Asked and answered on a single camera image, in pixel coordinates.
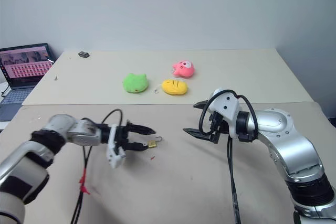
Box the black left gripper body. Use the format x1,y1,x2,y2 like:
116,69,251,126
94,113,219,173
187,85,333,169
114,121,132,154

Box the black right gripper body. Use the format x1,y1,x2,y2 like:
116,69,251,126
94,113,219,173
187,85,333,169
209,111,232,145

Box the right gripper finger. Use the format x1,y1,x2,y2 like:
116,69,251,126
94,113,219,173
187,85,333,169
193,100,212,110
182,127,212,141

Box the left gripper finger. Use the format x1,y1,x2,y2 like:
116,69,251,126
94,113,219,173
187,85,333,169
128,123,157,135
125,142,148,153

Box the small brass padlock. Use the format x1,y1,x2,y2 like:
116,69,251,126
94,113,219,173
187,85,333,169
146,136,163,148

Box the yellow plush toy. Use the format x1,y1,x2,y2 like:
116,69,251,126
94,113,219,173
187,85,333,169
161,78,188,95

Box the pink plush toy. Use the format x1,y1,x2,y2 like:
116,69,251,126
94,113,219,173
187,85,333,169
172,60,196,79

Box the cream flat board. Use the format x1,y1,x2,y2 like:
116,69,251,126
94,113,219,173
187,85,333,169
21,48,316,106

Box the green plush toy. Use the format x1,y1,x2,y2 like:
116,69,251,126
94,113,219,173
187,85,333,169
122,72,150,94

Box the beige table cloth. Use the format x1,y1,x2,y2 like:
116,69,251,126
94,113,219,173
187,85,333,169
0,100,336,224

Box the open laptop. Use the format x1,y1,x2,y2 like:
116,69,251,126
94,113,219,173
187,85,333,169
0,42,56,122

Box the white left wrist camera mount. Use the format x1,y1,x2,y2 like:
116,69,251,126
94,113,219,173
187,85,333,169
106,123,127,169

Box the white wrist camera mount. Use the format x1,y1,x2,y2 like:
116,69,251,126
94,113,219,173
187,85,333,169
209,87,241,138
106,123,127,169

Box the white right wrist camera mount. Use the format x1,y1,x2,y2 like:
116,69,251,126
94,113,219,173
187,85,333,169
209,87,241,138

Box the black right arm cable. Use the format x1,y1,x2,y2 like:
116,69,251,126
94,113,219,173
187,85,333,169
198,89,259,224

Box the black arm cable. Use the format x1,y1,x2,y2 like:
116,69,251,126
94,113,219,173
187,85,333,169
70,108,124,224
198,89,259,224

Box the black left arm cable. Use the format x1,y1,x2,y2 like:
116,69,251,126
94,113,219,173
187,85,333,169
70,108,124,224

